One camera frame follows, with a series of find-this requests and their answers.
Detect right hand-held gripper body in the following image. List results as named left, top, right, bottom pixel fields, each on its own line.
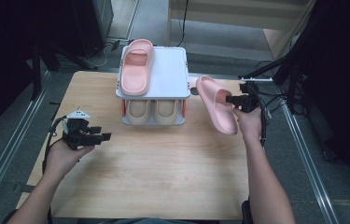
left=238, top=77, right=273, bottom=114

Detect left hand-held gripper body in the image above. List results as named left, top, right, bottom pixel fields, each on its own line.
left=61, top=108, right=103, bottom=151

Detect pink slipper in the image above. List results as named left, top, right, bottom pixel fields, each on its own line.
left=195, top=75, right=240, bottom=136
left=119, top=38, right=156, bottom=97

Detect cream clog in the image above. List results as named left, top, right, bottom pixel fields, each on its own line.
left=125, top=99, right=152, bottom=125
left=153, top=99, right=180, bottom=125

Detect white two-tier shoe rack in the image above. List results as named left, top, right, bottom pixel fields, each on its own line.
left=115, top=45, right=192, bottom=127

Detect person's right hand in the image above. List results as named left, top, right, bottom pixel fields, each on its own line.
left=231, top=106, right=263, bottom=143

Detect person's left hand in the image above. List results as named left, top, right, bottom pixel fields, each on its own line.
left=42, top=139, right=96, bottom=179

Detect black tripod stand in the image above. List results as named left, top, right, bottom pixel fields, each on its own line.
left=237, top=46, right=307, bottom=113

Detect black metal stand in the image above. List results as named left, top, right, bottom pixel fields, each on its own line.
left=31, top=40, right=44, bottom=101

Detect black tripod legs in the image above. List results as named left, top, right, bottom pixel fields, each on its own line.
left=40, top=38, right=94, bottom=73

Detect light wooden shelf unit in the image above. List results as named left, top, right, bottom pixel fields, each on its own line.
left=166, top=0, right=316, bottom=60

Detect dark curtain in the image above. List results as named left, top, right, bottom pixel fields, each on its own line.
left=287, top=0, right=350, bottom=200
left=0, top=0, right=40, bottom=141

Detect black cabinet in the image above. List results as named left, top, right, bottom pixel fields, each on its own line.
left=69, top=0, right=115, bottom=59

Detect black floor cables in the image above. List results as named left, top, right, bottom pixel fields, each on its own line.
left=250, top=60, right=292, bottom=129

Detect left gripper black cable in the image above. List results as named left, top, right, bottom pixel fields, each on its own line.
left=41, top=115, right=70, bottom=224

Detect metal floor rail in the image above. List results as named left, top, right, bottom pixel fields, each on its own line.
left=278, top=99, right=340, bottom=224
left=0, top=70, right=50, bottom=216

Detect white floor cable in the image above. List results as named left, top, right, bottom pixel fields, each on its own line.
left=83, top=43, right=110, bottom=68

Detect hanging black cable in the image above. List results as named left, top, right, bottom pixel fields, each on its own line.
left=176, top=0, right=189, bottom=49

